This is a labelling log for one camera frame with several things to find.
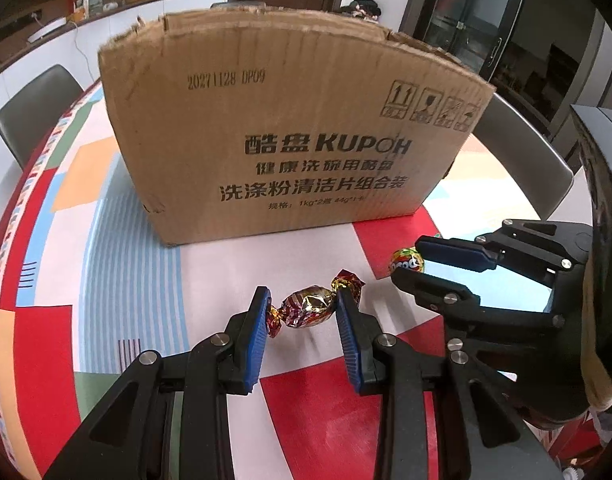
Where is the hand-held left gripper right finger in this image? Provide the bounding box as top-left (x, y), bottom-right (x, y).
top-left (334, 287), bottom-right (567, 480)

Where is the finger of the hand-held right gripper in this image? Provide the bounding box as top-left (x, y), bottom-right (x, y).
top-left (416, 219), bottom-right (589, 287)
top-left (391, 269), bottom-right (568, 356)

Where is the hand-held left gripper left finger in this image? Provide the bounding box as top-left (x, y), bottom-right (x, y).
top-left (43, 286), bottom-right (274, 480)

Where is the colourful lollipop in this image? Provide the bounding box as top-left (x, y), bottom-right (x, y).
top-left (390, 247), bottom-right (425, 277)

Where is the gold foil candy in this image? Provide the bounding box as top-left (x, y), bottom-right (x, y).
top-left (266, 269), bottom-right (365, 338)

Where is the brown cardboard box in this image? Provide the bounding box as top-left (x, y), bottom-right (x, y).
top-left (98, 2), bottom-right (497, 248)

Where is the dark grey chair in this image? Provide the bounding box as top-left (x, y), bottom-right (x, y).
top-left (473, 94), bottom-right (574, 221)
top-left (0, 64), bottom-right (85, 171)

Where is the colourful patchwork tablecloth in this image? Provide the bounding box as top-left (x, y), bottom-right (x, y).
top-left (0, 77), bottom-right (607, 480)

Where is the glass door cabinet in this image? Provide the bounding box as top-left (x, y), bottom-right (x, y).
top-left (411, 0), bottom-right (532, 91)

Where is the pile of dark bags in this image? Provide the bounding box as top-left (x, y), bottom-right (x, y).
top-left (348, 0), bottom-right (383, 20)

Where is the white sideboard counter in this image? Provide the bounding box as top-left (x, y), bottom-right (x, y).
top-left (0, 0), bottom-right (230, 106)

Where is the white power strip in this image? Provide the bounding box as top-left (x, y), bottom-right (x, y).
top-left (28, 17), bottom-right (69, 43)

